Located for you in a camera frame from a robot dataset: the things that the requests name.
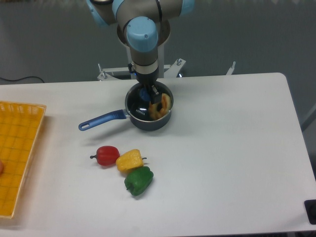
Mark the yellow woven basket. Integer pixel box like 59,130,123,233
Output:
0,101,46,219

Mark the glazed ring donut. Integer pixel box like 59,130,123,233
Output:
148,93,171,120

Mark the dark pot blue handle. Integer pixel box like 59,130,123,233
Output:
79,81,173,131

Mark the red bell pepper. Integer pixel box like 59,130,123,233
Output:
90,146,120,166

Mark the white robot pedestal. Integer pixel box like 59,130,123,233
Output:
116,19,171,80

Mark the black table corner device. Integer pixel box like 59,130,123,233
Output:
304,199,316,225

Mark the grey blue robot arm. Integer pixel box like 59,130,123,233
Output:
86,0,195,104

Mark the yellow bell pepper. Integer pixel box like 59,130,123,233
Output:
116,149,144,173

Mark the glass pot lid blue knob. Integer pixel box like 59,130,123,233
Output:
125,82,173,121

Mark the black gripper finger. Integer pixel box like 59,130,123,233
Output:
149,85,160,104

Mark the white pedestal base frame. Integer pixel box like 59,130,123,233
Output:
96,58,237,81

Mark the green bell pepper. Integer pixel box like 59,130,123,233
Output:
124,166,154,197

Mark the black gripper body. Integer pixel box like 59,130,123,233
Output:
128,63,159,92

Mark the black cable on floor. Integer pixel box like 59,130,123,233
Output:
0,76,46,83

